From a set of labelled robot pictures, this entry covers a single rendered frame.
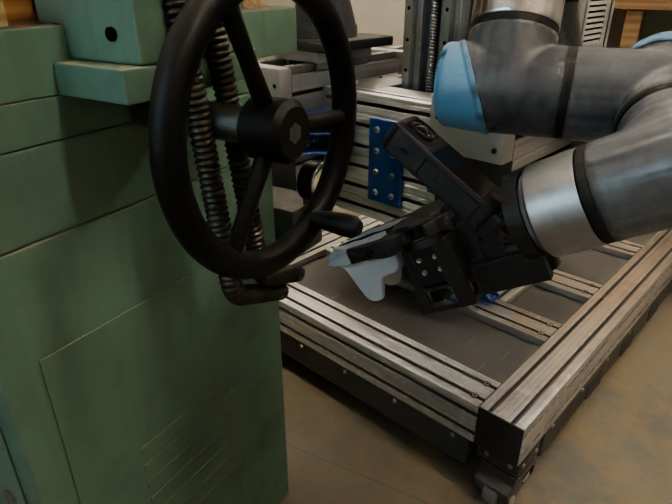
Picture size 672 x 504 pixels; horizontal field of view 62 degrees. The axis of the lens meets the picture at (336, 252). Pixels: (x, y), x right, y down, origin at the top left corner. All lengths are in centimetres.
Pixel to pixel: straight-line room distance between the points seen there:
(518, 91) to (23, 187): 44
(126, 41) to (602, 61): 39
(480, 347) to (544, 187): 88
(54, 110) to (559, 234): 45
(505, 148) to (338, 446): 76
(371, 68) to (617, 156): 101
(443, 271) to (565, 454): 97
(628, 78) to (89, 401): 62
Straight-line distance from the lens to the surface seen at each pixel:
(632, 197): 41
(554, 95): 49
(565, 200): 42
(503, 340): 132
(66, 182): 61
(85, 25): 58
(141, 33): 53
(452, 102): 50
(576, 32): 103
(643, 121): 44
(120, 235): 66
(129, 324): 71
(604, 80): 49
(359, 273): 53
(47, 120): 59
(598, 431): 148
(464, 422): 114
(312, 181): 82
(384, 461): 129
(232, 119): 55
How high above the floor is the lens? 94
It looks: 26 degrees down
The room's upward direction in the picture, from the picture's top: straight up
